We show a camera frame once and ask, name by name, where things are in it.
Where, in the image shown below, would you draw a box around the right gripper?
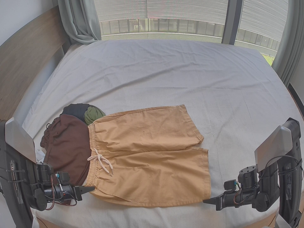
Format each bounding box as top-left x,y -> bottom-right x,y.
203,191 -> 241,211

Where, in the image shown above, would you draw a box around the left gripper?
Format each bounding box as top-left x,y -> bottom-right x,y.
54,185 -> 95,202

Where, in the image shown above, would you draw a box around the tan shorts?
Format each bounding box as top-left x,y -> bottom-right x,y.
85,104 -> 212,207

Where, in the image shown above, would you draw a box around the bed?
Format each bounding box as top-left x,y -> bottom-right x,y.
0,6 -> 304,228

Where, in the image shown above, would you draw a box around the brown shorts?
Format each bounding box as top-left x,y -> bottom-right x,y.
40,114 -> 92,187

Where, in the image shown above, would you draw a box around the pale grey garment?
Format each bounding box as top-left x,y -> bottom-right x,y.
36,147 -> 47,162

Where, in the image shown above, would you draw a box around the green garment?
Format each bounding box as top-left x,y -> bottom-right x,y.
84,105 -> 106,126

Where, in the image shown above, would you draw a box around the black garment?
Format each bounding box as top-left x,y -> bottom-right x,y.
60,104 -> 90,123

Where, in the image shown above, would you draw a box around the grey-green curtain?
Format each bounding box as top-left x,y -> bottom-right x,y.
56,0 -> 102,45
271,0 -> 304,87

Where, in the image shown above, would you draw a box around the window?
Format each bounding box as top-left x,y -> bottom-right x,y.
90,0 -> 289,59

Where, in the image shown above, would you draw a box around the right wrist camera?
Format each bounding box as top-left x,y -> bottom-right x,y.
224,180 -> 238,192

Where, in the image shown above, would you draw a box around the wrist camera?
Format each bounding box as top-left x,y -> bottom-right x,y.
224,180 -> 238,192
55,172 -> 71,185

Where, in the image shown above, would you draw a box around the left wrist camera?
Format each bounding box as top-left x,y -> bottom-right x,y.
55,172 -> 71,185

